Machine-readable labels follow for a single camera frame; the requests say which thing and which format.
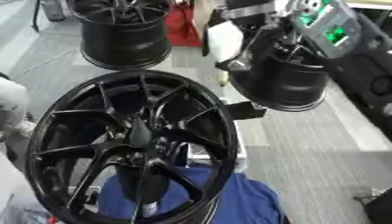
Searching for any grey chair leg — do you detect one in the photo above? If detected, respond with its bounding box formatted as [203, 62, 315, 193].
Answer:
[39, 0, 67, 23]

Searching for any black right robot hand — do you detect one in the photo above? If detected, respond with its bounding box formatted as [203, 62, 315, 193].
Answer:
[214, 4, 314, 73]

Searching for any red bag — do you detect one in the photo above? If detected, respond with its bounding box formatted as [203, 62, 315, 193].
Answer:
[164, 2, 204, 48]

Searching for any blue cloth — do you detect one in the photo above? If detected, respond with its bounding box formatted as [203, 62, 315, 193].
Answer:
[96, 166, 288, 224]

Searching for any black wheel stand bracket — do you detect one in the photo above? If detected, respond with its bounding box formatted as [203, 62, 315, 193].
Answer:
[220, 101, 269, 121]

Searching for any black wheel rim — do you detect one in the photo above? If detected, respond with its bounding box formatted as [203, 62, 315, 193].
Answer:
[227, 34, 331, 113]
[67, 0, 173, 71]

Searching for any large black spoked wheel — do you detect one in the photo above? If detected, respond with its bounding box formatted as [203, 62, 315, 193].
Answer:
[24, 69, 239, 224]

